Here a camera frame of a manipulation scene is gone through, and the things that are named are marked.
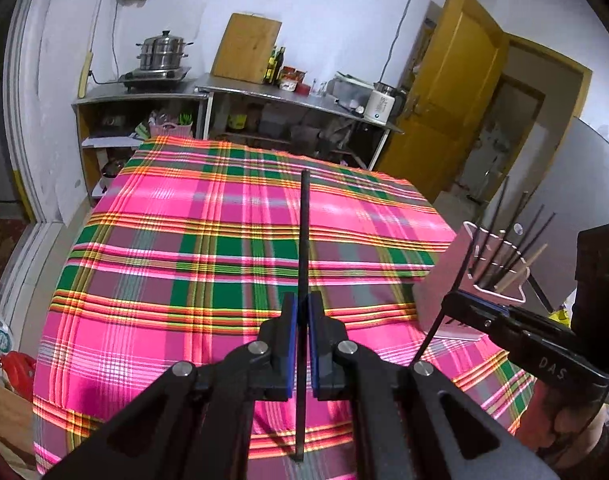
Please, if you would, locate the low steel cabinet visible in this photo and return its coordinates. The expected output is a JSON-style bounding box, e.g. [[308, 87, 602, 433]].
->
[[72, 82, 210, 207]]

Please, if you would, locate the wooden cutting board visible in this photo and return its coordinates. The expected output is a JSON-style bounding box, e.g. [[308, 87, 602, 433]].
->
[[211, 12, 284, 85]]

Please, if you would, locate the long black chopstick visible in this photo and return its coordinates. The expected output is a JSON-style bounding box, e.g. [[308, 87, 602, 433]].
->
[[294, 170, 313, 464], [414, 230, 481, 364]]

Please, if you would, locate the light wooden chopstick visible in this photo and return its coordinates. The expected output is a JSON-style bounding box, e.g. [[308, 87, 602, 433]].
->
[[493, 260, 530, 294], [501, 243, 548, 295]]

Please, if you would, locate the bunch of black chopsticks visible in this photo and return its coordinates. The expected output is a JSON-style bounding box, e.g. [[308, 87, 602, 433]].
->
[[477, 176, 557, 288]]

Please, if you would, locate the red plastic item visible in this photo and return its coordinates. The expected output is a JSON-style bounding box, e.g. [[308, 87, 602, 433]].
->
[[0, 352, 38, 402]]

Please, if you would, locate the person's right hand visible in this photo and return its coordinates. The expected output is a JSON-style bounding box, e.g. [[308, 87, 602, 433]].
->
[[517, 390, 607, 468]]

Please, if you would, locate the pink plaid tablecloth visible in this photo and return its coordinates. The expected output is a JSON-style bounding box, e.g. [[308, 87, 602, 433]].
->
[[32, 135, 536, 477]]

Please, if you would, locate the tabletop stove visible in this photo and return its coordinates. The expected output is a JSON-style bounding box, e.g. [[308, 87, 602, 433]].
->
[[118, 65, 193, 94]]

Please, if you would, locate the dark oil bottle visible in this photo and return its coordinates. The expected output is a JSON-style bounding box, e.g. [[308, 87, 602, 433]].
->
[[264, 46, 287, 85]]

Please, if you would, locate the pink plastic container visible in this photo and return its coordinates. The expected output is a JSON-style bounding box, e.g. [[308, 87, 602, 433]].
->
[[413, 221, 531, 342]]

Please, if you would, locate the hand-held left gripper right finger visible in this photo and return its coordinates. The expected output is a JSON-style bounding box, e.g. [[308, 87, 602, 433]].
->
[[307, 291, 560, 480]]

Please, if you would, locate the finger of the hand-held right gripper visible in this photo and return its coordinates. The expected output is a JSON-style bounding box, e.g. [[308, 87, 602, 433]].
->
[[441, 290, 511, 340]]

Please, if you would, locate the yellow wooden door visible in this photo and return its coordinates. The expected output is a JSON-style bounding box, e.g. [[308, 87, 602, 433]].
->
[[371, 0, 511, 202]]

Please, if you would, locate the white electric kettle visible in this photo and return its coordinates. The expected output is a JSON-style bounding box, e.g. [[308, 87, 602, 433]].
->
[[364, 81, 408, 126]]

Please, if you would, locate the steel kitchen table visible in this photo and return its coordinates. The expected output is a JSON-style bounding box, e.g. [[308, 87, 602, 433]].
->
[[194, 72, 406, 172]]

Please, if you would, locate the grey board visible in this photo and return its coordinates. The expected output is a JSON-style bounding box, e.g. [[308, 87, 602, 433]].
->
[[477, 115, 609, 313]]

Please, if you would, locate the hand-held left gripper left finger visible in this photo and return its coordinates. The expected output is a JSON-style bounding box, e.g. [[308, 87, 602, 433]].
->
[[42, 291, 300, 480]]

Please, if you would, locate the pink basket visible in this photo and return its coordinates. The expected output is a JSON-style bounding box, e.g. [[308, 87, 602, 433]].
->
[[148, 110, 194, 139]]

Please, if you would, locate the clear blender jug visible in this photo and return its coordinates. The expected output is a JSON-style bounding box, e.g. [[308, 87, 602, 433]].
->
[[331, 71, 376, 112]]

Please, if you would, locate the steel steamer pot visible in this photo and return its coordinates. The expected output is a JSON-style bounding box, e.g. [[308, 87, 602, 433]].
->
[[136, 31, 194, 71]]

